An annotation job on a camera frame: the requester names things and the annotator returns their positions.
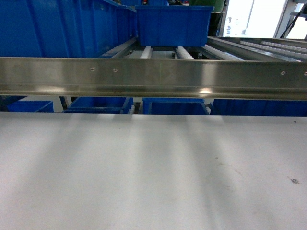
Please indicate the stainless steel shelf front beam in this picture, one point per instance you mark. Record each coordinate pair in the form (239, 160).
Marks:
(153, 78)

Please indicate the white roller track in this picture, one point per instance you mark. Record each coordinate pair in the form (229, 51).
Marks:
(183, 54)
(147, 53)

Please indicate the blue bin under table left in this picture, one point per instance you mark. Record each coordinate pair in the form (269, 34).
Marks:
(101, 105)

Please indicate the large blue bin on rollers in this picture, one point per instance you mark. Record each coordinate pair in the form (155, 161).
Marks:
(173, 25)

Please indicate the large blue bin far left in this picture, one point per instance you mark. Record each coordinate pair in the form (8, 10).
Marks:
(64, 28)

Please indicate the QR code sticker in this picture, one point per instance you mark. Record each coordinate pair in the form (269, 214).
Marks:
(294, 180)

